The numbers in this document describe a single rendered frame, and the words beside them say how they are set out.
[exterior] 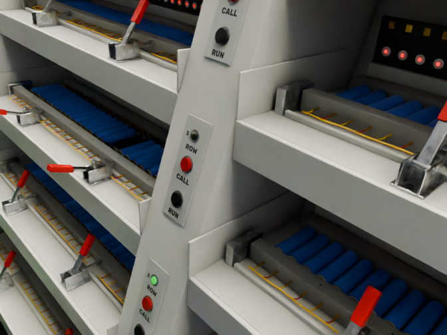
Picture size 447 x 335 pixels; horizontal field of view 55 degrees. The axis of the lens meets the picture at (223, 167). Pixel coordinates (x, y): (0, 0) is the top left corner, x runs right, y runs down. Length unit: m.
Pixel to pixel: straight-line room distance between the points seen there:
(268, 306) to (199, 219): 0.12
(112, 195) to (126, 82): 0.17
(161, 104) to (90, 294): 0.35
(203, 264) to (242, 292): 0.06
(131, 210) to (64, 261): 0.24
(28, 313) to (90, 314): 0.30
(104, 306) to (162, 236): 0.23
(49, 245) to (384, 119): 0.64
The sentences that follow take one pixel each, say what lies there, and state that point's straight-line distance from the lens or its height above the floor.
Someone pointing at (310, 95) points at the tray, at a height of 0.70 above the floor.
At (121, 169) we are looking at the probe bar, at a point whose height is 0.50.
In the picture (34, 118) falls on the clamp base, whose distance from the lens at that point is 0.90.
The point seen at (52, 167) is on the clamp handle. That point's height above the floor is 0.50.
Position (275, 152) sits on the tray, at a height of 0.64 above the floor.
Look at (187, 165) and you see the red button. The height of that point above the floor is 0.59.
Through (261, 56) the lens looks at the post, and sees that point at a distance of 0.44.
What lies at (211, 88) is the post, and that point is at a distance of 0.47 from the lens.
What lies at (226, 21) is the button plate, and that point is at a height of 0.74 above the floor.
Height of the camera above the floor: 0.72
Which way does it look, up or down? 15 degrees down
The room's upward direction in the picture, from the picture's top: 17 degrees clockwise
